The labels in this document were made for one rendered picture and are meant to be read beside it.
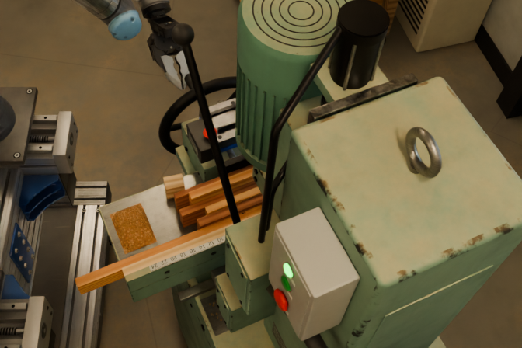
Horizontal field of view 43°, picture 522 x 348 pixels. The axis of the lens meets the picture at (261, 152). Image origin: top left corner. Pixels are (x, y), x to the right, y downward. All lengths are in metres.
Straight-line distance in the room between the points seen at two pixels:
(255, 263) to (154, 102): 1.84
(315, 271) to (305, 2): 0.39
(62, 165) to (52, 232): 0.54
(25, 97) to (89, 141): 0.92
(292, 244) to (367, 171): 0.12
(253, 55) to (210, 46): 1.99
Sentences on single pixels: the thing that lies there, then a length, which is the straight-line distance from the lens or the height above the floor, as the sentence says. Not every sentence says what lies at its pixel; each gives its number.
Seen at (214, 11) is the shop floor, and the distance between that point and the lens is 3.05.
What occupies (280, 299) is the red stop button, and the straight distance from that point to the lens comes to 0.85.
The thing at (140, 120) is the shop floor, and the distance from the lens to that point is 2.68.
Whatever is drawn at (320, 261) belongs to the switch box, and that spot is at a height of 1.48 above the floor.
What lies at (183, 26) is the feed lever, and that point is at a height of 1.43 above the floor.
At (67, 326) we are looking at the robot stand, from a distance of 2.10.
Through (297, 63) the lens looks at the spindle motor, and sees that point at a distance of 0.89.
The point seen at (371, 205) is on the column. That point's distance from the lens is 0.75.
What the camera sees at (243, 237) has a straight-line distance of 0.96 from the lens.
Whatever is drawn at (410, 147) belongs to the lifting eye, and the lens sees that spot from 0.78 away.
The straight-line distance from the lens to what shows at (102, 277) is 1.35.
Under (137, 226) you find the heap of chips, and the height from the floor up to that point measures 0.92.
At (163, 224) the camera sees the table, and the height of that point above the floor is 0.90.
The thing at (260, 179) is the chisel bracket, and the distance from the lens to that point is 1.30.
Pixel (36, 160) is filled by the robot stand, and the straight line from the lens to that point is 1.74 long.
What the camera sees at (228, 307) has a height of 1.07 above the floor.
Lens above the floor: 2.17
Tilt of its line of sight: 57 degrees down
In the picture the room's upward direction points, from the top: 5 degrees clockwise
